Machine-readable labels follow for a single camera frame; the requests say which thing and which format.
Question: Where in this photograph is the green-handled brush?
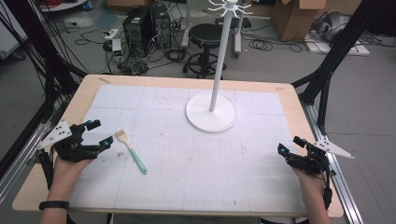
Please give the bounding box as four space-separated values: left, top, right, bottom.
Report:
115 129 149 175

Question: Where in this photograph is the person's left hand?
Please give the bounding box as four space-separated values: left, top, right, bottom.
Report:
46 156 94 203

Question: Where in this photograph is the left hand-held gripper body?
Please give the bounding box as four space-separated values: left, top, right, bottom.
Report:
36 119 102 163

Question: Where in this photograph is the large cardboard box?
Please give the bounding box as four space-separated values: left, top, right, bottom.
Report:
270 0 328 43

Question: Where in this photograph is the white metal stand leg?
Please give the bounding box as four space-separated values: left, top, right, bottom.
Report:
233 13 244 59
180 0 191 49

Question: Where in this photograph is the slim black computer tower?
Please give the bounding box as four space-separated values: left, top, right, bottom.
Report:
150 3 173 49

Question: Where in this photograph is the white grid mat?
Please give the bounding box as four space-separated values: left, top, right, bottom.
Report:
68 84 308 213

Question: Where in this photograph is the person's right hand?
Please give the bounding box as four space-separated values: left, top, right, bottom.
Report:
291 166 329 203

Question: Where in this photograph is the white round table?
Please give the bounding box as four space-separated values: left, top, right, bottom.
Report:
39 0 89 13

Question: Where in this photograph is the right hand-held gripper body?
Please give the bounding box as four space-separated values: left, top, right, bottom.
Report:
288 135 355 175

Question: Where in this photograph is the wooden table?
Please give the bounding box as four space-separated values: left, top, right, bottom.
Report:
11 74 345 218

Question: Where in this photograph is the black round stool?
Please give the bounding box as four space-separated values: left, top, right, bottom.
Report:
183 23 228 79

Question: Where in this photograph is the aluminium rail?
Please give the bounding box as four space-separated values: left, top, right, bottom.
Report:
302 102 364 224
0 102 64 204

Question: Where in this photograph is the large black computer tower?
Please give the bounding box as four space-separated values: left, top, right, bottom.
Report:
121 7 154 59

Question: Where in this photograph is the grey rounded device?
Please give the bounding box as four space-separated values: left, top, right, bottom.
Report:
311 11 351 43

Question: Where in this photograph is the black frame strut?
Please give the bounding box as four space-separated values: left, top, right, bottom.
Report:
0 0 90 179
291 0 388 136

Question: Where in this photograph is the small white box green light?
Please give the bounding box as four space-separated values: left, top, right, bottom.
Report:
111 38 123 58

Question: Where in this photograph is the black wristband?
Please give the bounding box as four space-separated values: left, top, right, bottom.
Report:
38 200 71 212

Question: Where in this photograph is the white flat board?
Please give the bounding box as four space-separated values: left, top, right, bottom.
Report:
304 32 371 57

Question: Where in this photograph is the coiled black floor cable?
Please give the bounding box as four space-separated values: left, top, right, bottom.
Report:
163 49 187 63
247 38 275 52

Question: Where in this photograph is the white power strip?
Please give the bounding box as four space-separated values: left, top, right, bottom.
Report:
104 28 120 41

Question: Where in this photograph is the white hook stand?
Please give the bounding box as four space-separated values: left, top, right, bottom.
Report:
185 0 253 133

